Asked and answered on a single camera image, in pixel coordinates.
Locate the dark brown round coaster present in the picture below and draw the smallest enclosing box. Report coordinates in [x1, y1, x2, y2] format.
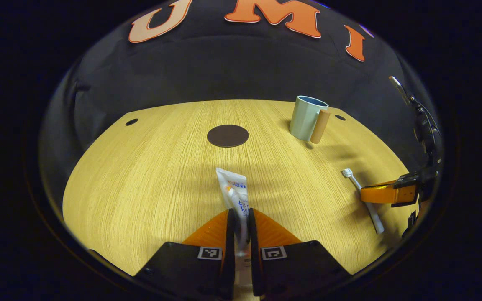
[207, 124, 249, 148]

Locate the pale blue toothbrush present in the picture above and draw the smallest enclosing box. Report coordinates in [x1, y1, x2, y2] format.
[341, 168, 386, 235]

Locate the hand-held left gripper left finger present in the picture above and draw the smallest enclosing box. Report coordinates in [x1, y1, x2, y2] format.
[133, 208, 237, 301]

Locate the black backdrop cloth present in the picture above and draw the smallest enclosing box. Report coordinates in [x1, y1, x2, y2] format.
[39, 0, 440, 218]

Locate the pale blue cup wooden handle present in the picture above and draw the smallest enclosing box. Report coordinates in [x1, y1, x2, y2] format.
[289, 95, 331, 145]

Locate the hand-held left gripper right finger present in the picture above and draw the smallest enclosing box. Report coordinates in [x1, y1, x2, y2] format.
[247, 207, 354, 298]

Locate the white toothpaste tube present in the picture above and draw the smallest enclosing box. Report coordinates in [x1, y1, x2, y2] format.
[215, 167, 251, 258]

